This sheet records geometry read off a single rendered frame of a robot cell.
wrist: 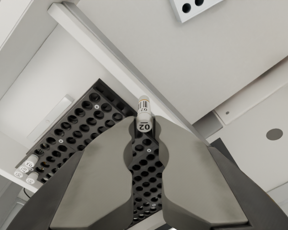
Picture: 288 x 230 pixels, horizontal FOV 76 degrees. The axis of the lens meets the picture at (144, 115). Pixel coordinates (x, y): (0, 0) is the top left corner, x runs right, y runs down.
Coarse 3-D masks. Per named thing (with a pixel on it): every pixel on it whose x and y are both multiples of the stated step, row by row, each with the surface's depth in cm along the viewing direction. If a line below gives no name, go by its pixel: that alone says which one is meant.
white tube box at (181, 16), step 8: (176, 0) 26; (184, 0) 26; (192, 0) 26; (200, 0) 27; (208, 0) 26; (216, 0) 26; (176, 8) 26; (184, 8) 29; (192, 8) 26; (200, 8) 26; (176, 16) 29; (184, 16) 27; (192, 16) 27
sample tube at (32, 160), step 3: (45, 144) 28; (39, 150) 27; (42, 150) 27; (30, 156) 25; (33, 156) 27; (36, 156) 26; (27, 159) 25; (30, 159) 25; (33, 159) 25; (36, 159) 25; (27, 162) 25; (30, 162) 25; (33, 162) 25; (36, 162) 26; (27, 165) 25; (30, 165) 25; (33, 165) 25
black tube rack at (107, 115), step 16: (96, 80) 25; (96, 96) 25; (112, 96) 25; (80, 112) 26; (96, 112) 26; (112, 112) 22; (128, 112) 26; (80, 128) 24; (96, 128) 24; (64, 144) 25; (80, 144) 25; (144, 144) 25; (48, 160) 26; (64, 160) 27; (144, 160) 31; (48, 176) 28; (144, 176) 28; (160, 176) 28; (144, 192) 30; (160, 192) 30; (144, 208) 32; (160, 208) 32
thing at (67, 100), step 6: (66, 96) 27; (60, 102) 27; (66, 102) 27; (54, 108) 28; (60, 108) 28; (66, 108) 28; (48, 114) 28; (54, 114) 28; (60, 114) 28; (42, 120) 29; (48, 120) 29; (54, 120) 29; (42, 126) 29; (48, 126) 30; (36, 132) 30; (42, 132) 30; (30, 138) 31; (36, 138) 31
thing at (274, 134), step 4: (276, 128) 28; (268, 132) 28; (272, 132) 28; (276, 132) 27; (280, 132) 27; (268, 136) 28; (272, 136) 27; (276, 136) 27; (280, 136) 26; (272, 140) 27
